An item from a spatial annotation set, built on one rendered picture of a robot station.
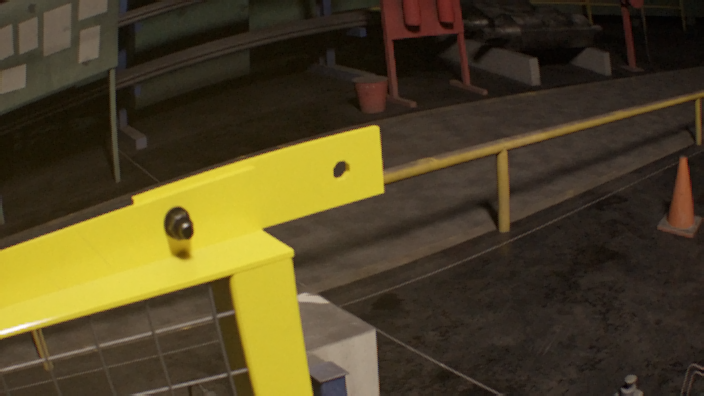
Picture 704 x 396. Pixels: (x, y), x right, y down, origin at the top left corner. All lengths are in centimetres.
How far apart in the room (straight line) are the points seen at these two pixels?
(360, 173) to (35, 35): 594
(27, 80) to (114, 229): 599
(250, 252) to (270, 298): 3
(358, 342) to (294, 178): 166
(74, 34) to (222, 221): 603
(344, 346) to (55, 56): 474
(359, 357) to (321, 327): 12
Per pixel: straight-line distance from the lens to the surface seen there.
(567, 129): 563
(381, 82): 775
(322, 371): 218
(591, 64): 1022
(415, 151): 679
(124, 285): 62
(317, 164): 70
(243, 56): 992
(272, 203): 69
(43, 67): 662
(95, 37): 671
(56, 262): 62
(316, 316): 244
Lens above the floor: 205
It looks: 21 degrees down
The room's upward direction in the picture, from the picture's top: 5 degrees counter-clockwise
